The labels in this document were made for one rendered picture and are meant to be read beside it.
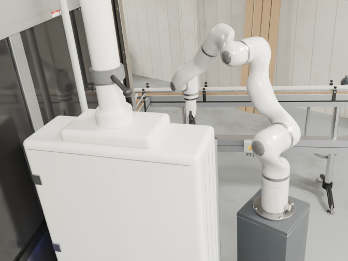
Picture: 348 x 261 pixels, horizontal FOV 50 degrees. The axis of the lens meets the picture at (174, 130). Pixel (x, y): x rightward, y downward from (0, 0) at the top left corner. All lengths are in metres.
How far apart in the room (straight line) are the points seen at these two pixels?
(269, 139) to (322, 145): 1.61
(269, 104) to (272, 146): 0.18
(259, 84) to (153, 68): 4.78
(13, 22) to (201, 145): 0.63
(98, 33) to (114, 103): 0.18
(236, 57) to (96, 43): 0.75
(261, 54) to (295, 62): 3.24
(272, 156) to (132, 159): 0.77
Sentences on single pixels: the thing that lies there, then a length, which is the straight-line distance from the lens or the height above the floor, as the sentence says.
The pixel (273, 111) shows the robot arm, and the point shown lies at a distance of 1.60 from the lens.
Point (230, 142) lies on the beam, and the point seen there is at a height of 0.52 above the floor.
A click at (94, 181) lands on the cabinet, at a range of 1.02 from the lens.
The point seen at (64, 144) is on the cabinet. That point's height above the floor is 1.55.
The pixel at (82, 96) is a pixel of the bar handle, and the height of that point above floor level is 1.53.
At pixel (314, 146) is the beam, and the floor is 0.49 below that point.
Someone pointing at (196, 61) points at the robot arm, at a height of 1.48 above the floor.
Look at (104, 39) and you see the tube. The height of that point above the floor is 1.81.
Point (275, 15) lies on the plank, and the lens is 4.52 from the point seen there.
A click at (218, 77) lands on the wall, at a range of 5.47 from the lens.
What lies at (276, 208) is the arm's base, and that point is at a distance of 1.76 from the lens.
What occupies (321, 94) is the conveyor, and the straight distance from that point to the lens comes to 2.91.
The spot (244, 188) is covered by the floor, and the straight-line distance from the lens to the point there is 3.42.
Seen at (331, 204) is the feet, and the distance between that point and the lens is 3.22.
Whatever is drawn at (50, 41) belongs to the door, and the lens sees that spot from 1.36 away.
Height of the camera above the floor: 1.99
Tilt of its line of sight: 27 degrees down
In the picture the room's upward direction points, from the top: 5 degrees counter-clockwise
